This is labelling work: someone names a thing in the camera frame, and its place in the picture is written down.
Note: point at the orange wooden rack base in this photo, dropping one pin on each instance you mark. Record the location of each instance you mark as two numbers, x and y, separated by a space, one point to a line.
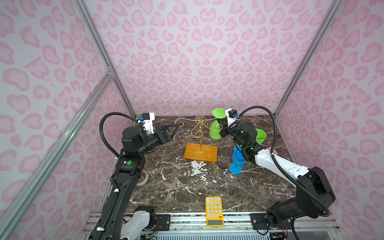
198 152

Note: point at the blue wine glass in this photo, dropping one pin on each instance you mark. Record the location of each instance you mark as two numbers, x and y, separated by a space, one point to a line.
238 161

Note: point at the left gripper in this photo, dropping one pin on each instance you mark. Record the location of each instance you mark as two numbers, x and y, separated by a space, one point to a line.
165 130

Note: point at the gold wire glass rack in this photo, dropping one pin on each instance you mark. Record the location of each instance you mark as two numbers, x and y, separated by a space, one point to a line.
200 120

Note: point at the aluminium front rail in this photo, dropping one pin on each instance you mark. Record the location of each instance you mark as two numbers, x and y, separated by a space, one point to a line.
226 226

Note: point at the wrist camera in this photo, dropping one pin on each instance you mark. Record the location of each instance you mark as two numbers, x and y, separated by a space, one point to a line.
232 116
146 123

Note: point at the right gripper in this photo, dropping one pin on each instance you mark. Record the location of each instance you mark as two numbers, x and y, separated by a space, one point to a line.
226 127

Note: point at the tape roll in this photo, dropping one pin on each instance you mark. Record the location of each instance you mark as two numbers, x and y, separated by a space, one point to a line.
143 179

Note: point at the yellow calculator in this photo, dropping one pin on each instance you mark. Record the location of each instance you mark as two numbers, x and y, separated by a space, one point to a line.
214 212

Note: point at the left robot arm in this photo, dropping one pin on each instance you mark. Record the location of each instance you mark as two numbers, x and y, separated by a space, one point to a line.
129 167

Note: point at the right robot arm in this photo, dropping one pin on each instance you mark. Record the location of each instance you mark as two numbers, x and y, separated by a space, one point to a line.
314 194

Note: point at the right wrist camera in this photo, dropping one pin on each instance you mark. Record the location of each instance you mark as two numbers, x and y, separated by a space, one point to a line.
232 116

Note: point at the green wine glass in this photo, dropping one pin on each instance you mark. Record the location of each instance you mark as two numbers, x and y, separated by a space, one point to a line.
215 127
261 136

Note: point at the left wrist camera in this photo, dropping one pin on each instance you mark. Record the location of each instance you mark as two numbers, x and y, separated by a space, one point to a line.
146 123

